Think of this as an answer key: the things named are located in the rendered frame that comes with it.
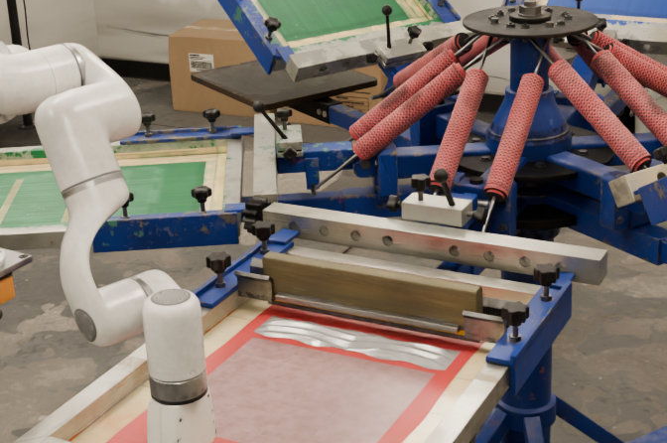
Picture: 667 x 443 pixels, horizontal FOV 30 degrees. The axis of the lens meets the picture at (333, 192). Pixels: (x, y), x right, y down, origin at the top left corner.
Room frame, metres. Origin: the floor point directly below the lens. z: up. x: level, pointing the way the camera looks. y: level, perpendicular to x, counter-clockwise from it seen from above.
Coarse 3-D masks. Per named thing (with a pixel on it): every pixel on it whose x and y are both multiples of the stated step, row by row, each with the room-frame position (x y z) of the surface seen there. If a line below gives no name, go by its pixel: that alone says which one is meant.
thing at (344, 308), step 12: (288, 300) 2.00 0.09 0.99; (300, 300) 1.98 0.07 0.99; (312, 300) 1.98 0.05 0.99; (324, 300) 1.98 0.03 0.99; (348, 312) 1.94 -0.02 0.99; (360, 312) 1.93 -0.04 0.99; (372, 312) 1.92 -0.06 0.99; (384, 312) 1.92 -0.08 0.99; (408, 324) 1.89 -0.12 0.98; (420, 324) 1.88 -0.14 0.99; (432, 324) 1.87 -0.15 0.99; (444, 324) 1.86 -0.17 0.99; (456, 324) 1.86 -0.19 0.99
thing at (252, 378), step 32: (256, 320) 1.99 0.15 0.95; (320, 320) 1.98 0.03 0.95; (352, 320) 1.97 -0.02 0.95; (224, 352) 1.88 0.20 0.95; (256, 352) 1.87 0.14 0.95; (288, 352) 1.87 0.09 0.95; (320, 352) 1.86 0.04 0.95; (224, 384) 1.76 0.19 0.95; (256, 384) 1.76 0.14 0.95; (288, 384) 1.75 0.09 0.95; (224, 416) 1.67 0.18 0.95; (256, 416) 1.66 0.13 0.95
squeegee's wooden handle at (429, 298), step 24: (264, 264) 2.03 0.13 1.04; (288, 264) 2.01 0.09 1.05; (312, 264) 1.99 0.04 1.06; (336, 264) 1.98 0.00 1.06; (288, 288) 2.01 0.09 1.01; (312, 288) 1.99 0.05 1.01; (336, 288) 1.96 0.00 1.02; (360, 288) 1.94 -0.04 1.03; (384, 288) 1.92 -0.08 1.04; (408, 288) 1.90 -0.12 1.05; (432, 288) 1.88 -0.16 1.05; (456, 288) 1.86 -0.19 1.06; (480, 288) 1.86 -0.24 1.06; (408, 312) 1.90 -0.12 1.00; (432, 312) 1.88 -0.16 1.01; (456, 312) 1.86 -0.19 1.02; (480, 312) 1.86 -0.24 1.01
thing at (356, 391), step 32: (352, 352) 1.86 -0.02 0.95; (320, 384) 1.75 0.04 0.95; (352, 384) 1.74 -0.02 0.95; (384, 384) 1.74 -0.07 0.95; (416, 384) 1.74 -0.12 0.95; (448, 384) 1.73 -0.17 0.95; (288, 416) 1.66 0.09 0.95; (320, 416) 1.65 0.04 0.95; (352, 416) 1.65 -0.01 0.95; (384, 416) 1.64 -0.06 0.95; (416, 416) 1.64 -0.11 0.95
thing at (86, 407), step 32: (320, 256) 2.18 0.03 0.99; (352, 256) 2.17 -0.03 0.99; (512, 288) 2.00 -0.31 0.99; (96, 384) 1.72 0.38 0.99; (128, 384) 1.75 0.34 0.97; (480, 384) 1.66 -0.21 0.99; (64, 416) 1.63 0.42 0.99; (96, 416) 1.67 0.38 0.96; (448, 416) 1.58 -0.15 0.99; (480, 416) 1.61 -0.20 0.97
